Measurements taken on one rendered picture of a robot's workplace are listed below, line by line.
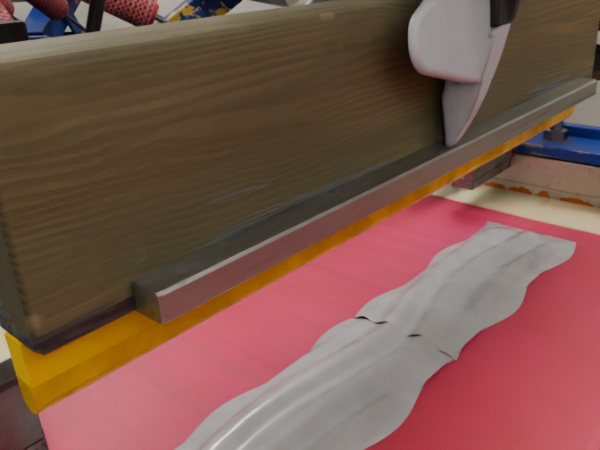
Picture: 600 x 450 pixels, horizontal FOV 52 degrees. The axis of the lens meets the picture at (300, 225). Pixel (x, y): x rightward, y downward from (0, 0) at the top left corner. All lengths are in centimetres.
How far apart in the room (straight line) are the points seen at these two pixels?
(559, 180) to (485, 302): 20
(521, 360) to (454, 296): 6
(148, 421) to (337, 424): 9
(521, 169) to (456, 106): 30
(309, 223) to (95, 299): 7
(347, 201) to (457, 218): 30
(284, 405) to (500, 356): 12
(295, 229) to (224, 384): 15
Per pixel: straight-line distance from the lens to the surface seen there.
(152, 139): 17
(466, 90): 28
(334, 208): 22
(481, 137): 30
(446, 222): 51
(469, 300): 40
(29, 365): 19
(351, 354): 34
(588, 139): 59
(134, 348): 20
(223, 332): 38
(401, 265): 44
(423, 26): 24
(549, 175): 57
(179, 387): 34
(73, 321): 17
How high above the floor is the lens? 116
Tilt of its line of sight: 24 degrees down
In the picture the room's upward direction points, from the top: 4 degrees counter-clockwise
